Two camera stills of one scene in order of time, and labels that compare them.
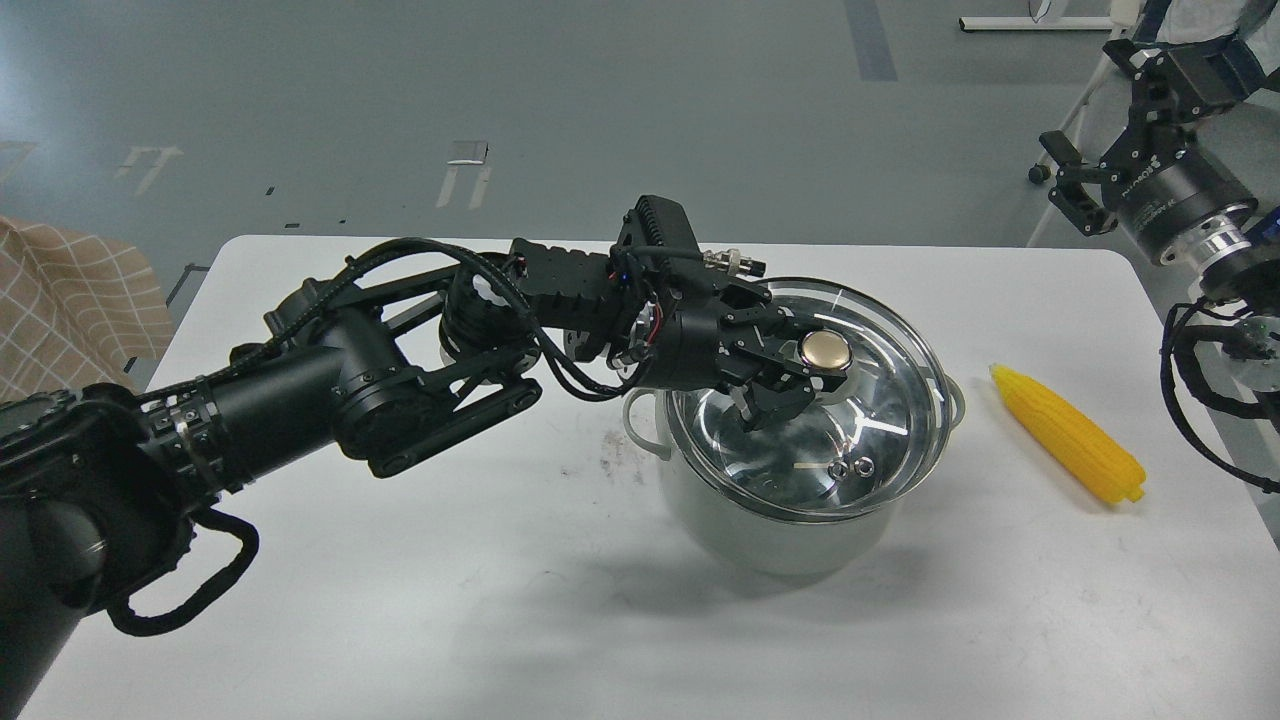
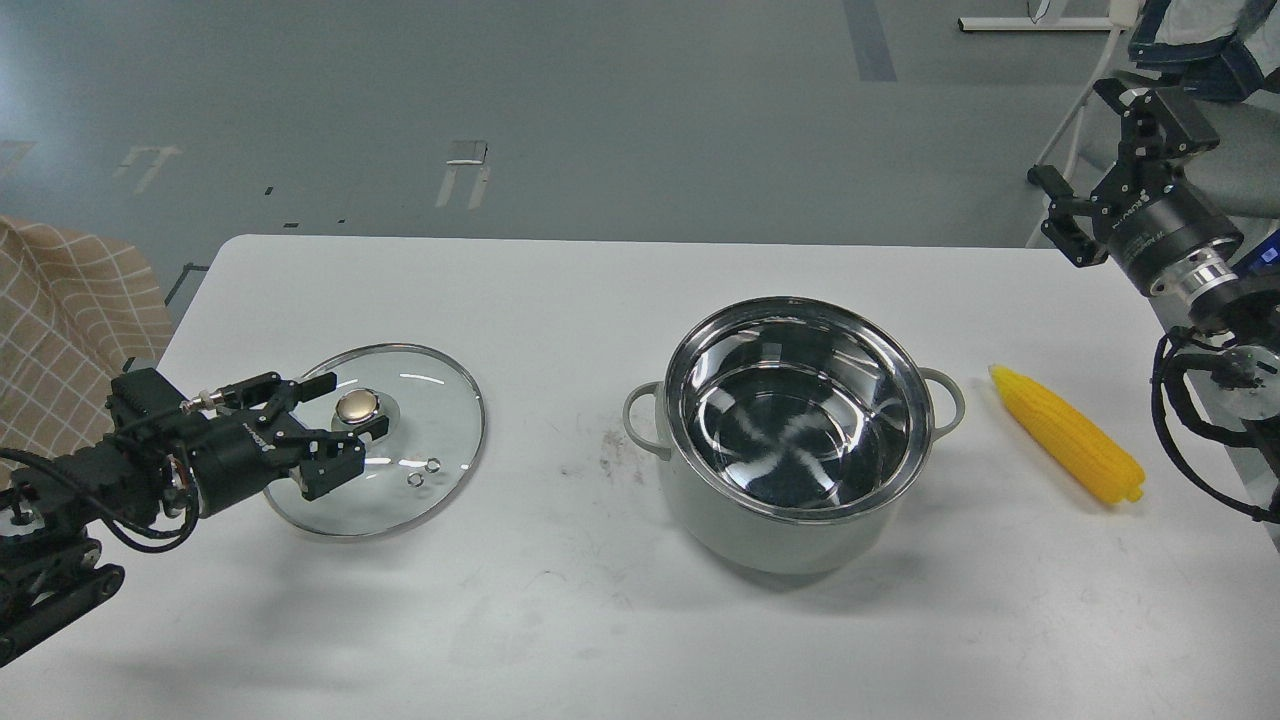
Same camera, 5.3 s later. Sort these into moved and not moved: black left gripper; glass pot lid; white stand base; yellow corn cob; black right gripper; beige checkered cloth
Moved: black right gripper; black left gripper; glass pot lid
Not moved: beige checkered cloth; white stand base; yellow corn cob
